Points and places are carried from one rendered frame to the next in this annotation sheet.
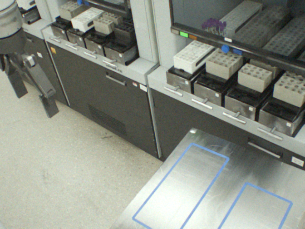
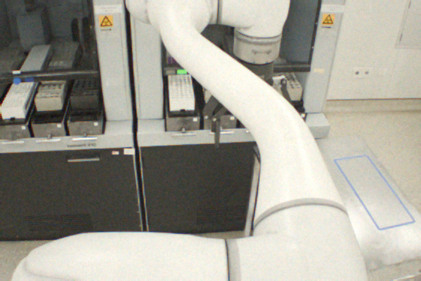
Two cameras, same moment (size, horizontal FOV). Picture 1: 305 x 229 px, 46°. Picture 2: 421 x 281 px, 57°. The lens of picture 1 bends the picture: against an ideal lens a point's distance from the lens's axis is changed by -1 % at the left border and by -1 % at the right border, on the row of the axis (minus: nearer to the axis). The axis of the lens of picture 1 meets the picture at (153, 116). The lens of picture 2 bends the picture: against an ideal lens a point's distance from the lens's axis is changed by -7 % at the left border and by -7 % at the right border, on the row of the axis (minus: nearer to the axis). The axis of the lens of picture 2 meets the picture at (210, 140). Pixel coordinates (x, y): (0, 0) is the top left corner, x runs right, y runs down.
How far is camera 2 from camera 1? 1.01 m
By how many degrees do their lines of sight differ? 42
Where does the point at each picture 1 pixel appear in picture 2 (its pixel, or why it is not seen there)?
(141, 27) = (114, 84)
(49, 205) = not seen: outside the picture
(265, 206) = (359, 166)
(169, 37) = (155, 83)
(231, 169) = not seen: hidden behind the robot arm
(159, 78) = (152, 131)
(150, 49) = (125, 105)
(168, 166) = not seen: hidden behind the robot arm
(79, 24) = (16, 110)
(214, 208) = (339, 185)
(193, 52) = (180, 90)
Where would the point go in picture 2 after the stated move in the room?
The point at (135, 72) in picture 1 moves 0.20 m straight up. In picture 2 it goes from (118, 137) to (113, 95)
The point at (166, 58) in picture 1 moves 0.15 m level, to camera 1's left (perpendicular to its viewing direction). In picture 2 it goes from (149, 108) to (123, 124)
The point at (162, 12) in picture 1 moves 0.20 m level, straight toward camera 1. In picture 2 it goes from (148, 57) to (185, 74)
